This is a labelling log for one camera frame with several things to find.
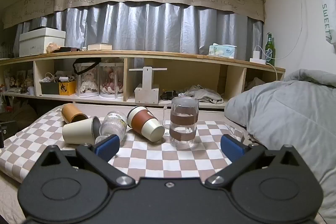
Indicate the checkered blanket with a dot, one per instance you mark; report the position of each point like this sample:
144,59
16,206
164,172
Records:
147,151

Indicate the beige flat box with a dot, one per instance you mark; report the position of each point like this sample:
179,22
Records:
99,46

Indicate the dark brown small box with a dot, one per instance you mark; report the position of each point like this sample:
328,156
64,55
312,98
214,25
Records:
68,49

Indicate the clear ribbed glass cup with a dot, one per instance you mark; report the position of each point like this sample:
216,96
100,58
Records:
113,122

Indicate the silver curtain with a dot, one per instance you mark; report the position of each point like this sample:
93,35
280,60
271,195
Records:
136,27

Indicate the grey cloth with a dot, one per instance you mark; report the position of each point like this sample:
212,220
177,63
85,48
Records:
253,83

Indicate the black box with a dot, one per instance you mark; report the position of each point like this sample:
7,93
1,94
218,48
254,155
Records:
6,130

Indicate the yellow box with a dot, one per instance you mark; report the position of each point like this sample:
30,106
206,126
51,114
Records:
67,88

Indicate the wooden shelf unit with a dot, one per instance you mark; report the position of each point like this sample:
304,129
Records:
157,54

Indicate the tissue pack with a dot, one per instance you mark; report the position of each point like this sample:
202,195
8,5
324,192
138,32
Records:
222,50

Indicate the grey duvet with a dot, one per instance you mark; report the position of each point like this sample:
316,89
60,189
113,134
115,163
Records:
288,113

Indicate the green glass bottle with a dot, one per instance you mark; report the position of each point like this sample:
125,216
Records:
269,52

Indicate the crumpled brown paper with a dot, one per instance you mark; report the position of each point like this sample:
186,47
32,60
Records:
53,47

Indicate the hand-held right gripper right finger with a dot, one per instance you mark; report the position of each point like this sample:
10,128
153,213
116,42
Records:
230,147

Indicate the tan leather cup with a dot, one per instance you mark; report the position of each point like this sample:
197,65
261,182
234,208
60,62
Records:
72,111

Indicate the wooden stand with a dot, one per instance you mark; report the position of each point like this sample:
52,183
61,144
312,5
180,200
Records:
147,94

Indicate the group of small figurines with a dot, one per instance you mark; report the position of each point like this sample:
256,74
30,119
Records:
15,81

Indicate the plain cream cup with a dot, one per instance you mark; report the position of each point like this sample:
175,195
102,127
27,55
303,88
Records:
77,132

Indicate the white charger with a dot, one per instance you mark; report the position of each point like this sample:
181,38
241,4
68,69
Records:
257,53

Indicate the clear doll display case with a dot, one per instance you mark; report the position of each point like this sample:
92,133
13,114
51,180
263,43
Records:
88,82
111,82

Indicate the black small device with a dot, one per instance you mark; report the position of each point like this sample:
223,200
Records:
168,95

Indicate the white power strip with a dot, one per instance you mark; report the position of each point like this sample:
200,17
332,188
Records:
257,60

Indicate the dark green box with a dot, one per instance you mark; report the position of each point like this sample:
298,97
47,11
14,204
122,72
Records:
50,88

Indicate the hanging plastic bag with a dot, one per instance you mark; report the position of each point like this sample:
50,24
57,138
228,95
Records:
328,14

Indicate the glass mug with brown bands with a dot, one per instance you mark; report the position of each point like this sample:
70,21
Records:
183,121

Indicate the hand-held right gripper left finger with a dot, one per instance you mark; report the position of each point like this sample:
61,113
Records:
107,147

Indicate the white storage box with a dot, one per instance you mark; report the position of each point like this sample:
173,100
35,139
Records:
39,41

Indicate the cream cup with brown sleeve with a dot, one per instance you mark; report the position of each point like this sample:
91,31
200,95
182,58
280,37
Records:
141,120

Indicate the grey clothes pile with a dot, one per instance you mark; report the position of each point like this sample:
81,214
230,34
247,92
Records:
203,94

